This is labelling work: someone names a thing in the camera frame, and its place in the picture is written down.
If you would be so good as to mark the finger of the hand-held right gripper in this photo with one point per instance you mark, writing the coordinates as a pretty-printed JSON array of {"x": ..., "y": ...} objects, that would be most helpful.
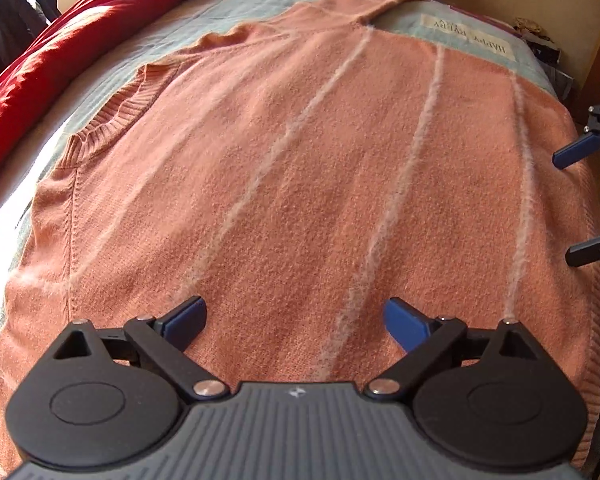
[
  {"x": 592, "y": 250},
  {"x": 575, "y": 150}
]

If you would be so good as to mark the dark jacket with badge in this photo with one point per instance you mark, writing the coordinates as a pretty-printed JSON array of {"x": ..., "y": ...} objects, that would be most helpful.
[{"x": 7, "y": 20}]

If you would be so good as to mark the grey-blue checked bed cover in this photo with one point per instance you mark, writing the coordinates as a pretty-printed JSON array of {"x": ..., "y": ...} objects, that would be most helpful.
[{"x": 260, "y": 5}]

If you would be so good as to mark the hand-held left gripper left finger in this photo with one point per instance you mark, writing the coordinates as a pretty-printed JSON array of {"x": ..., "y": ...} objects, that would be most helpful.
[{"x": 185, "y": 320}]

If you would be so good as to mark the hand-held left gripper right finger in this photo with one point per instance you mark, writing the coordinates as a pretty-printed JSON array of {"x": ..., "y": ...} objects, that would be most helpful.
[{"x": 405, "y": 325}]

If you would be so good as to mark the red quilt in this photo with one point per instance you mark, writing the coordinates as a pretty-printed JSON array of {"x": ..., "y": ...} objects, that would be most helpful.
[{"x": 80, "y": 50}]

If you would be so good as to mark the orange knit sweater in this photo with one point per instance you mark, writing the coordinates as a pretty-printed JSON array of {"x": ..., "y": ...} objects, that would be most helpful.
[{"x": 290, "y": 160}]

